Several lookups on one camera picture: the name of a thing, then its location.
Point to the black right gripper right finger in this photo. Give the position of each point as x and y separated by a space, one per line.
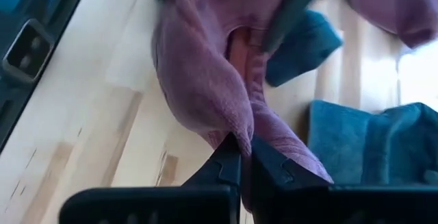
273 172

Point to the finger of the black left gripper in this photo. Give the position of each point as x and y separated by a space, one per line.
294 11

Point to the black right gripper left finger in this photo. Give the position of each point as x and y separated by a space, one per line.
222 169

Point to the black aluminium table frame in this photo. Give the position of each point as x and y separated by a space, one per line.
65 8

